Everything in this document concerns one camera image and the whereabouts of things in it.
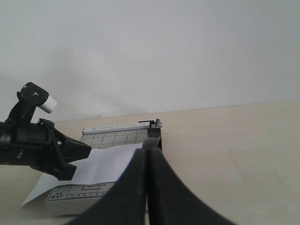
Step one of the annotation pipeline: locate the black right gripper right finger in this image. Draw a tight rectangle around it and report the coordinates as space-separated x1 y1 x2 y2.
146 148 234 225

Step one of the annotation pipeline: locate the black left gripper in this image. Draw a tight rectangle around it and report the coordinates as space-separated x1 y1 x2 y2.
0 120 91 180

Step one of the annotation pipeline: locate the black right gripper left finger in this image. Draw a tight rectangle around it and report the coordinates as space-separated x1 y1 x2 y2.
68 149 147 225

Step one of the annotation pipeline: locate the white paper sheet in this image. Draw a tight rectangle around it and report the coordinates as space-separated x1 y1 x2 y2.
21 143 142 206

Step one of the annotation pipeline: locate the black cutter blade arm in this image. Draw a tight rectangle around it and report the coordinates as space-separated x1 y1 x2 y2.
142 119 163 150

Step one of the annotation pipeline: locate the grey paper cutter base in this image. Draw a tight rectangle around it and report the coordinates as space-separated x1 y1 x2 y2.
45 119 163 217

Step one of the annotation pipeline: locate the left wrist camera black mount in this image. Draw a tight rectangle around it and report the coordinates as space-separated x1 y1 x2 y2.
17 82 57 114

